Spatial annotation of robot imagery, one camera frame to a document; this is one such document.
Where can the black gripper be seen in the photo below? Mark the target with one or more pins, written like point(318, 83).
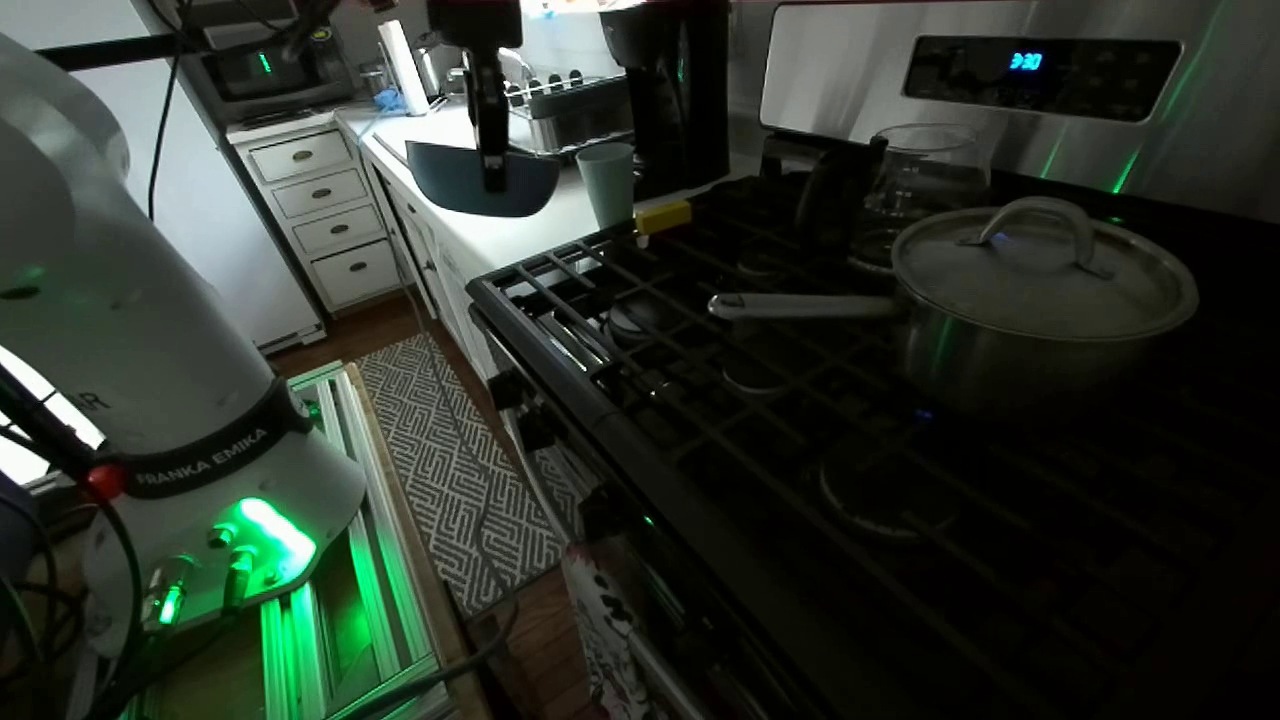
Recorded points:
point(480, 27)

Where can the blue bowl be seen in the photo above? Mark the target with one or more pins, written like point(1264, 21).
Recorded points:
point(480, 187)

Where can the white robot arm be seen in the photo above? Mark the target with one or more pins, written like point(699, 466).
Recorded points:
point(213, 489)

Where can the black gas stove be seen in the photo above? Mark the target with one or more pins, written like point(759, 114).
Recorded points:
point(788, 530)

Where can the light blue plastic cup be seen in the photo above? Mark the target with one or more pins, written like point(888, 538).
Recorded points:
point(607, 172)

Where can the black coffee maker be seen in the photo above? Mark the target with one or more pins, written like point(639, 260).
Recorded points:
point(679, 76)

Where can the white drawer cabinet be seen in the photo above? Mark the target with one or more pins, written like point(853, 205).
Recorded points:
point(318, 193)

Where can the microwave with green display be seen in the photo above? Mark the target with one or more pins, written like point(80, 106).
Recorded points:
point(275, 76)

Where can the yellow block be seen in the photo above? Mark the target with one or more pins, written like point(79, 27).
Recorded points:
point(662, 218)

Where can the patterned grey floor rug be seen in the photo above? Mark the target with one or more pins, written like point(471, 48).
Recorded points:
point(471, 507)

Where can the glass coffee carafe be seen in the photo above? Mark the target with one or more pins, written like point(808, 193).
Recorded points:
point(925, 168)

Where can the stainless steel pot with lid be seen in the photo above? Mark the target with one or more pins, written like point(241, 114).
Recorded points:
point(1011, 313)

